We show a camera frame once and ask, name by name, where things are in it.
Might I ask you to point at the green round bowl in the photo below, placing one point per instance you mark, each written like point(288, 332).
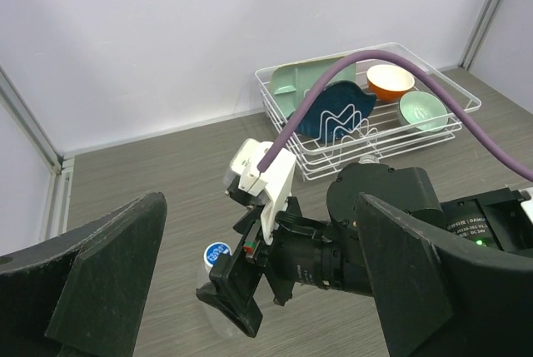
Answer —
point(426, 112)

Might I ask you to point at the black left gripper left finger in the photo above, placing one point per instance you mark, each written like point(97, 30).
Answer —
point(83, 293)

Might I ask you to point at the green rectangular tray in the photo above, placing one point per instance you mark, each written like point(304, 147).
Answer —
point(290, 83)

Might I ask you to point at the dark blue leaf plate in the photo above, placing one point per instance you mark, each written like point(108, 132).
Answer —
point(336, 112)

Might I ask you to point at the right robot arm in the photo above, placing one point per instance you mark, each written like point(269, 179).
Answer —
point(328, 254)

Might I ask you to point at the orange bowl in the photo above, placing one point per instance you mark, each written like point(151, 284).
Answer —
point(389, 82)

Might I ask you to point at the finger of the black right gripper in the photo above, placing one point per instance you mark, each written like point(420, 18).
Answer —
point(233, 283)

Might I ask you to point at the blue white bottle cap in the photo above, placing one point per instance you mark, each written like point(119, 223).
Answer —
point(213, 251)

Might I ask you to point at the labelled clear plastic bottle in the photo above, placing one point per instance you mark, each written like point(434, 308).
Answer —
point(369, 159)

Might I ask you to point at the white wire dish rack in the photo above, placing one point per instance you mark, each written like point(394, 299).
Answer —
point(381, 134)

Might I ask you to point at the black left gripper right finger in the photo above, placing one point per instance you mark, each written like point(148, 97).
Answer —
point(441, 295)

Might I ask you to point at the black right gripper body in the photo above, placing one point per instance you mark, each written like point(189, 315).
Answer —
point(261, 255)

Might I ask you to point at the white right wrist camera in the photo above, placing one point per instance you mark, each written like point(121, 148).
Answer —
point(272, 187)

